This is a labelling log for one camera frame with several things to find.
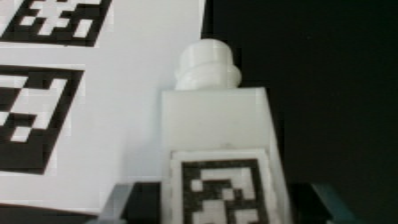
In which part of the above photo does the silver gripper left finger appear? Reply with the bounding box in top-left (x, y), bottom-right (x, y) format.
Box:
top-left (85, 184), bottom-right (133, 224)

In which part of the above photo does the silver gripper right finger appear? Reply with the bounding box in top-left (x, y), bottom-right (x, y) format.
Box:
top-left (311, 183), bottom-right (367, 224)

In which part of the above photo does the white marker tag sheet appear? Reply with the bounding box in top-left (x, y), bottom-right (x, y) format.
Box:
top-left (0, 0), bottom-right (204, 214)

